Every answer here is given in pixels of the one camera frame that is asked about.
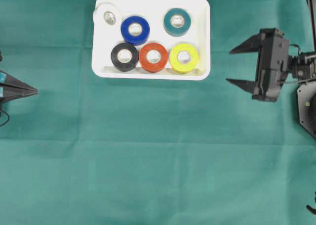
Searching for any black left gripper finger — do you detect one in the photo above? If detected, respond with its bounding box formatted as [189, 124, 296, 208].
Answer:
[0, 88, 37, 101]
[0, 70, 37, 91]

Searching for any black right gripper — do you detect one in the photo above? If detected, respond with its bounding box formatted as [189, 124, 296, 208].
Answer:
[226, 28, 289, 102]

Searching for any yellow tape roll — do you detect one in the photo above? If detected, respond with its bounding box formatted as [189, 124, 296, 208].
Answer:
[169, 43, 199, 74]

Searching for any green tape roll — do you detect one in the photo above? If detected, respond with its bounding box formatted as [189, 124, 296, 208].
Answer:
[163, 8, 191, 37]

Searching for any red tape roll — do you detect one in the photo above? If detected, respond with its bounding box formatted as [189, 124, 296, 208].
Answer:
[139, 43, 168, 73]

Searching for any white tape roll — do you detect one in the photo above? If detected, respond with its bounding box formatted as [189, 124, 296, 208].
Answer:
[93, 3, 122, 28]

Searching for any black tape roll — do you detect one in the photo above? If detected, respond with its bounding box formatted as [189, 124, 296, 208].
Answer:
[111, 43, 139, 72]

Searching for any blue tape roll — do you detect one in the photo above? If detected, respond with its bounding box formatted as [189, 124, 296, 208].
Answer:
[120, 16, 150, 45]

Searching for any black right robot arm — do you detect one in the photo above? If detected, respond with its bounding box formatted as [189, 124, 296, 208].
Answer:
[227, 28, 316, 137]

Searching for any white plastic case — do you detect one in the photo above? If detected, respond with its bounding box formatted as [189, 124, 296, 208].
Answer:
[91, 0, 211, 81]

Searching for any green table cloth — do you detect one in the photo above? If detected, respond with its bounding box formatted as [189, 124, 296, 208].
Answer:
[0, 0, 316, 225]

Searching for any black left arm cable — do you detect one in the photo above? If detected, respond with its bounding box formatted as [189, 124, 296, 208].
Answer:
[0, 108, 10, 127]

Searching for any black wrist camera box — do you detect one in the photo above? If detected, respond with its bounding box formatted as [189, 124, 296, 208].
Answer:
[258, 36, 289, 101]

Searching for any black camera cable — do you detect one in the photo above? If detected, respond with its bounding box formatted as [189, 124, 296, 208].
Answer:
[278, 44, 312, 85]

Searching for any black frame rail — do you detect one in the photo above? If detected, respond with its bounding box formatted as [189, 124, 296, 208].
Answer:
[306, 0, 316, 49]

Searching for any black cable bottom right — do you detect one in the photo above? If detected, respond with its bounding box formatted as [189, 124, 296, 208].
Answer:
[306, 190, 316, 215]

